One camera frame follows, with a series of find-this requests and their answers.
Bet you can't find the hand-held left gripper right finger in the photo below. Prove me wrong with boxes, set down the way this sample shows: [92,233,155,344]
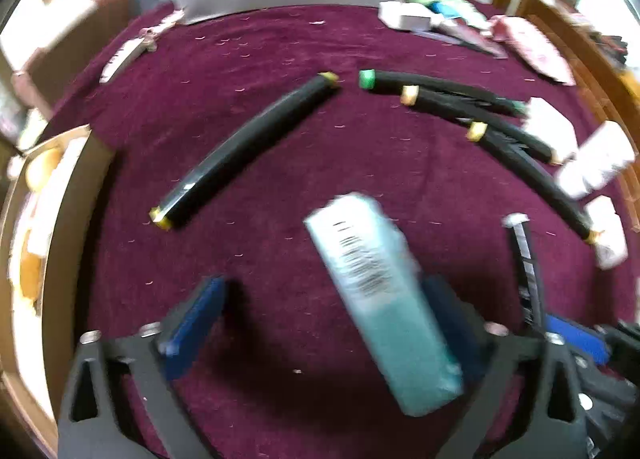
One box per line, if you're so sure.
[420,275,588,459]

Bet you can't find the black marker grey cap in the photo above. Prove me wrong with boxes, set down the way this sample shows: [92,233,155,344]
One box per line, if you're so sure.
[502,213,548,327]

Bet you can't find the black marker green cap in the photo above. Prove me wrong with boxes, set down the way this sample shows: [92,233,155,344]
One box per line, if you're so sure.
[357,69,531,118]

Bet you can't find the yellow wrapper packet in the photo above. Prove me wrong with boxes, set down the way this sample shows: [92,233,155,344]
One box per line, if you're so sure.
[17,244,43,300]

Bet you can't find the black marker beige cap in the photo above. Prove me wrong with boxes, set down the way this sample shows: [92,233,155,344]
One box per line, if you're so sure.
[400,85,563,164]

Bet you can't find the cardboard box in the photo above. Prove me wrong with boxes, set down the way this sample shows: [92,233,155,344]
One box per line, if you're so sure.
[0,124,117,459]

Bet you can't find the black marker yellow caps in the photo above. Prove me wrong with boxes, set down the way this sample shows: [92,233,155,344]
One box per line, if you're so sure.
[149,71,341,231]
[466,121,603,246]

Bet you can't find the small white box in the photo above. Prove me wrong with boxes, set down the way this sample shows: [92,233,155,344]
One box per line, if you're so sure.
[377,0,435,32]

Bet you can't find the white bottle red label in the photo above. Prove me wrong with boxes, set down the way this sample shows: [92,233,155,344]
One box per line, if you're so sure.
[585,195,630,271]

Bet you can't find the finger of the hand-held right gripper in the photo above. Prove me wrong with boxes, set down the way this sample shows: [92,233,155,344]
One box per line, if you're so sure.
[542,314,613,370]

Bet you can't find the grey pen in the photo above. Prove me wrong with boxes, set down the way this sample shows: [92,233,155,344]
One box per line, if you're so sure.
[410,28,468,46]

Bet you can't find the pink floral cloth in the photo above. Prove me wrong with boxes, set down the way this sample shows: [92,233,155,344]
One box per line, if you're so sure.
[490,15,577,87]

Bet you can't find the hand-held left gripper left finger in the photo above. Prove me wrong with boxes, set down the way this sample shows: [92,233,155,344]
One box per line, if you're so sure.
[57,275,228,459]

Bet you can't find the white bottle green label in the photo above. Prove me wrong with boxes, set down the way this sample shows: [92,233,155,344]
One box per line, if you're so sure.
[555,120,637,200]

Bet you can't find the teal box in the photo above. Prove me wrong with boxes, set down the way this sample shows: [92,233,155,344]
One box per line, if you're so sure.
[304,191,465,417]

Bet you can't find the white tool top left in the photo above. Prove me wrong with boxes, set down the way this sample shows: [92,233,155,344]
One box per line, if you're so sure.
[99,29,160,84]

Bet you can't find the white square box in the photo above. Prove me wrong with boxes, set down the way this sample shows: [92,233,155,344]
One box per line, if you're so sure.
[522,96,578,162]

